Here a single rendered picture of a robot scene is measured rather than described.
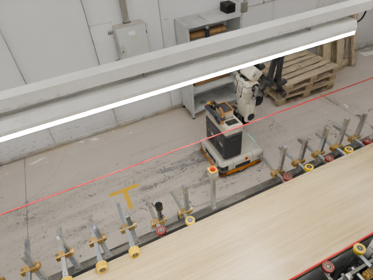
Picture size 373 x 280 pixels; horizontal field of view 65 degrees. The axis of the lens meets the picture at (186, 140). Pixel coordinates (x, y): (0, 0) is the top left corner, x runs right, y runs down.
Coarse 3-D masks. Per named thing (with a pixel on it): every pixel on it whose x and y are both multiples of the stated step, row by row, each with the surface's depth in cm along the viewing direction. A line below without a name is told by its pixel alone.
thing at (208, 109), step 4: (208, 104) 364; (212, 104) 364; (208, 108) 352; (208, 112) 364; (212, 112) 345; (212, 116) 353; (216, 116) 348; (220, 116) 344; (224, 116) 344; (216, 120) 346; (220, 120) 344
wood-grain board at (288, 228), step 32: (352, 160) 279; (288, 192) 256; (320, 192) 253; (352, 192) 251; (192, 224) 239; (224, 224) 236; (256, 224) 234; (288, 224) 232; (320, 224) 230; (352, 224) 228; (128, 256) 222; (160, 256) 220; (192, 256) 218; (224, 256) 216; (256, 256) 215; (288, 256) 213; (320, 256) 211
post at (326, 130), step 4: (324, 128) 279; (328, 128) 277; (324, 132) 281; (328, 132) 280; (324, 136) 283; (324, 140) 285; (320, 144) 292; (324, 144) 290; (320, 148) 293; (316, 160) 305
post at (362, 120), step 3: (363, 114) 293; (366, 114) 292; (363, 117) 294; (366, 117) 295; (360, 120) 299; (363, 120) 296; (360, 123) 300; (363, 123) 299; (357, 126) 304; (360, 126) 301; (357, 129) 306; (360, 129) 304; (357, 132) 307; (360, 132) 308; (354, 135) 312; (357, 135) 309; (351, 144) 320; (354, 144) 318
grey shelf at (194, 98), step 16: (192, 16) 426; (208, 16) 421; (224, 16) 416; (240, 16) 420; (176, 32) 435; (224, 32) 448; (224, 80) 485; (192, 96) 466; (208, 96) 521; (224, 96) 517; (192, 112) 489
